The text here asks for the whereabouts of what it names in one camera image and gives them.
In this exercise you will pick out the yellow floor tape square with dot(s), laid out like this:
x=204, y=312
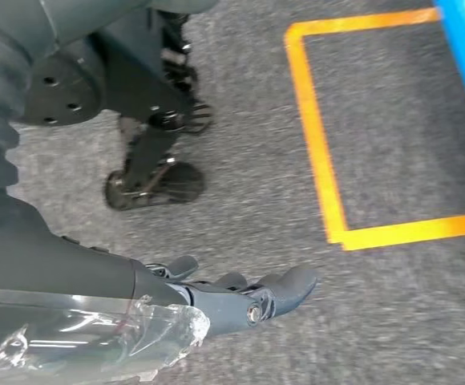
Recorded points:
x=316, y=133

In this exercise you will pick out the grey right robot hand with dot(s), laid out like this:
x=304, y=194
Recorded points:
x=76, y=265

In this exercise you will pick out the clear plastic wrap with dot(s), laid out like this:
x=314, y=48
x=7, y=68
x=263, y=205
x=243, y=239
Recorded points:
x=96, y=340

